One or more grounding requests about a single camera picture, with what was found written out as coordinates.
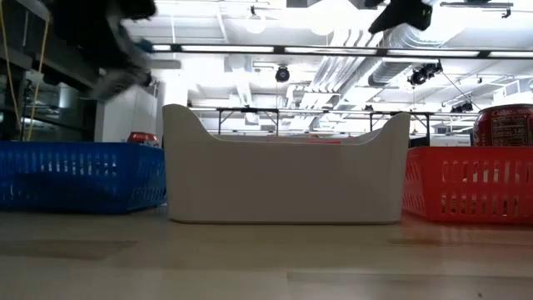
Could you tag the black framed background table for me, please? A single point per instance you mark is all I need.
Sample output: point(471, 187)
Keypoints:
point(395, 113)
point(250, 110)

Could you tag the black ceiling spotlight cluster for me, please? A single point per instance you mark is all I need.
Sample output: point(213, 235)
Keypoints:
point(422, 75)
point(462, 107)

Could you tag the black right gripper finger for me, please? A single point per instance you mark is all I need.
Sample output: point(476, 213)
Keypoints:
point(395, 16)

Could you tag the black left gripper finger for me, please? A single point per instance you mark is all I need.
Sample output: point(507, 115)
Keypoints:
point(118, 83)

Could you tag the silver ventilation duct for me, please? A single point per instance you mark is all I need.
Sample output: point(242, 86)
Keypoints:
point(412, 39)

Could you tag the long ceiling light strip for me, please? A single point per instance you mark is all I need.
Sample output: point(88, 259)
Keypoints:
point(227, 48)

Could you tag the red Twizzlers candy bag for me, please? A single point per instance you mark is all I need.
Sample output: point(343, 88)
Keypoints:
point(325, 142)

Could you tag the round pendant lamp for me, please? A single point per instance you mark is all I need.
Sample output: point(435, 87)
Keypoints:
point(255, 23)

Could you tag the red soda can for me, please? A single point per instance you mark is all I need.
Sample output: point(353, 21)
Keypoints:
point(504, 127)
point(142, 138)

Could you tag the blue plastic basket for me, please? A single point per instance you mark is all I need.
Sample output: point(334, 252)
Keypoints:
point(83, 183)

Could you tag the red plastic basket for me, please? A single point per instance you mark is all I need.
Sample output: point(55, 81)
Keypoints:
point(470, 187)

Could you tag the white plastic tray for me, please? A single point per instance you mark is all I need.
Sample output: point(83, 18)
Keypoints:
point(283, 183)

